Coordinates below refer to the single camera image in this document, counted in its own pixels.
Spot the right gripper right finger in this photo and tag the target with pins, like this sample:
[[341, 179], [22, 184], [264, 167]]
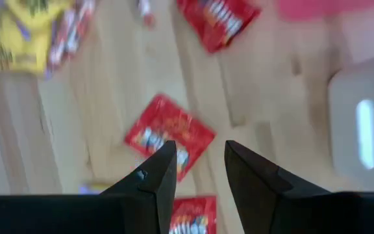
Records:
[[304, 216]]

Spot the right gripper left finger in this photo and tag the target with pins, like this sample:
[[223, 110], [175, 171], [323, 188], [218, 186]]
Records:
[[76, 216]]

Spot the red candy pack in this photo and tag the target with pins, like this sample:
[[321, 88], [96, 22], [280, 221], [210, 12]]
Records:
[[193, 214], [219, 22], [170, 126]]

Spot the small wrapped candy roll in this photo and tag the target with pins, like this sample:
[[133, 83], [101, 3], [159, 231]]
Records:
[[146, 14], [60, 48], [80, 22]]

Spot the white plastic basket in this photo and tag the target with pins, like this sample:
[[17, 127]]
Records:
[[343, 130]]

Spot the pink plastic basket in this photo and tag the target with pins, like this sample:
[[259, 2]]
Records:
[[330, 8]]

